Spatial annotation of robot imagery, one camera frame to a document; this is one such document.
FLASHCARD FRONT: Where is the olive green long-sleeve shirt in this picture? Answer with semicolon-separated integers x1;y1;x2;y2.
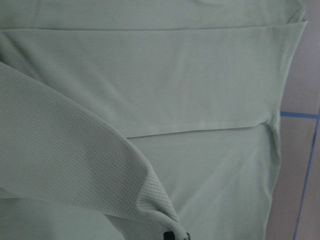
0;0;308;240

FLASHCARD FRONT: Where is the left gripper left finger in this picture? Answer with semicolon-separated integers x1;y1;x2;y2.
163;231;175;240

